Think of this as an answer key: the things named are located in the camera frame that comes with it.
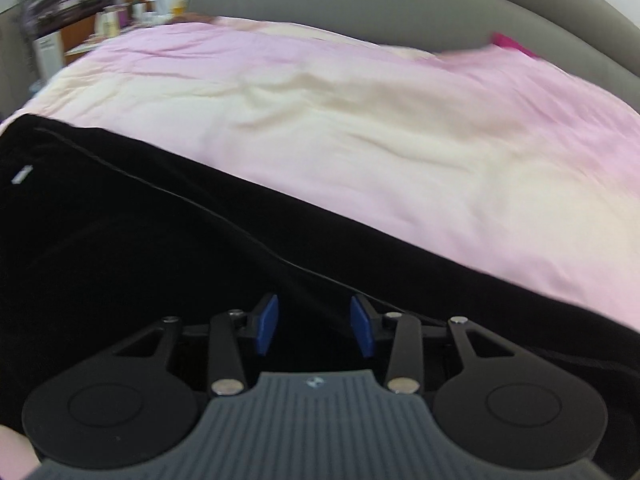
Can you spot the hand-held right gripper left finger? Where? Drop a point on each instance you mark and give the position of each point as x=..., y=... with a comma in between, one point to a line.
x=266, y=324

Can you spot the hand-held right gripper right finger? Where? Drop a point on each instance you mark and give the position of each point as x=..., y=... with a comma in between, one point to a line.
x=361, y=325

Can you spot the black pants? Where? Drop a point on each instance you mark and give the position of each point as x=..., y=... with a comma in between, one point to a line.
x=150, y=240

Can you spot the pink and cream blanket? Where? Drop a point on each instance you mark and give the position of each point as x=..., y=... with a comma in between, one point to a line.
x=350, y=130

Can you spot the magenta cloth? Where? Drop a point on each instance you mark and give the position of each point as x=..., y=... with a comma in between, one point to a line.
x=512, y=44

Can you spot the wooden desk with clutter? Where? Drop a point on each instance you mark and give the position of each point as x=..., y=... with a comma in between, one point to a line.
x=107, y=27

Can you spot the white cabinet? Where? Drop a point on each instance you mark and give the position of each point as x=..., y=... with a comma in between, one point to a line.
x=49, y=52

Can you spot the dark suitcase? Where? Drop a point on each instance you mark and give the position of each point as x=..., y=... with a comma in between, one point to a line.
x=75, y=2

